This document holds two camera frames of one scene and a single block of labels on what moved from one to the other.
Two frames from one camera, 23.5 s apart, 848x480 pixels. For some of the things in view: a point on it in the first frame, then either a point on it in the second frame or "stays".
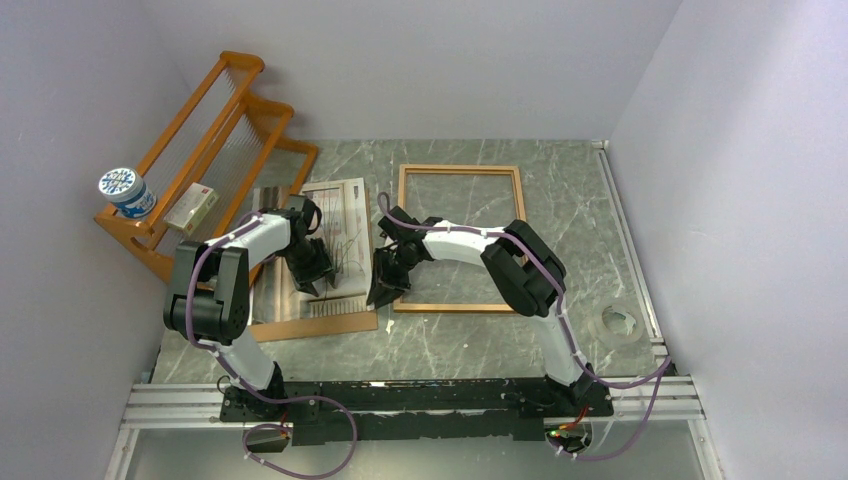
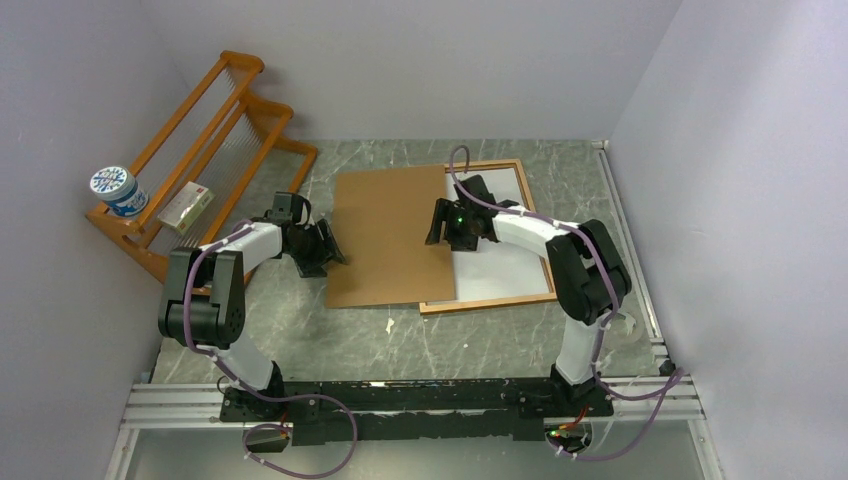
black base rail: (333, 412) stays
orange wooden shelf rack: (218, 168) stays
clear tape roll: (616, 322) stays
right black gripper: (384, 286) → (442, 215)
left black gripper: (322, 268) stays
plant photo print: (277, 294) → (496, 269)
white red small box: (192, 208) stays
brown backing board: (319, 325) → (380, 226)
